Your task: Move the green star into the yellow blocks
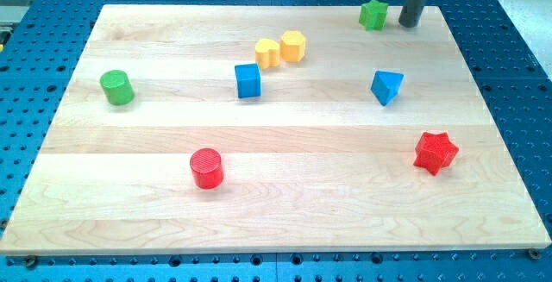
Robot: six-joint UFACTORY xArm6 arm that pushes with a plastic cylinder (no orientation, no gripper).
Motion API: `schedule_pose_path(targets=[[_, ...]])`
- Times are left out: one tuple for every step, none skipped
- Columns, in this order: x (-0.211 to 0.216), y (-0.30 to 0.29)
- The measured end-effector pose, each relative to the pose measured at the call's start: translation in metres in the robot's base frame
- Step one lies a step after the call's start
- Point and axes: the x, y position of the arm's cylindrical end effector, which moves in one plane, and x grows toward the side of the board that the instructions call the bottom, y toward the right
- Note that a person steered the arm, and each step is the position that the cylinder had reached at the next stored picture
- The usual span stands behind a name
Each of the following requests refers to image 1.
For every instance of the green star block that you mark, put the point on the green star block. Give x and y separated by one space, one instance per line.
373 15

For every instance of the red star block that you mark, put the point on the red star block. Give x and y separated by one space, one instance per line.
434 152

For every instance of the blue cube block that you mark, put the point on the blue cube block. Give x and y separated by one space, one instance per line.
248 80

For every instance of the yellow heart block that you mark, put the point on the yellow heart block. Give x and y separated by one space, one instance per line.
267 53

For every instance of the red cylinder block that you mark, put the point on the red cylinder block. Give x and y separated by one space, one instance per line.
207 168

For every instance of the yellow hexagon block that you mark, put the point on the yellow hexagon block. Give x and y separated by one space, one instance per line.
292 46

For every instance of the light wooden board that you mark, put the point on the light wooden board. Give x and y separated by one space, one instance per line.
315 163

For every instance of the blue triangle block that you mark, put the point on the blue triangle block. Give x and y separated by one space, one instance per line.
386 85

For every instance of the green cylinder block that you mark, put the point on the green cylinder block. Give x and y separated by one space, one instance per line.
117 87

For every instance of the left board stop screw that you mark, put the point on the left board stop screw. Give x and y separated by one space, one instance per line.
30 261

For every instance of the board stop screw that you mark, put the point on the board stop screw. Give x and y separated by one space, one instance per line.
30 261
534 254

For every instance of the right board stop screw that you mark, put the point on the right board stop screw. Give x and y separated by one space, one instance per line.
534 254

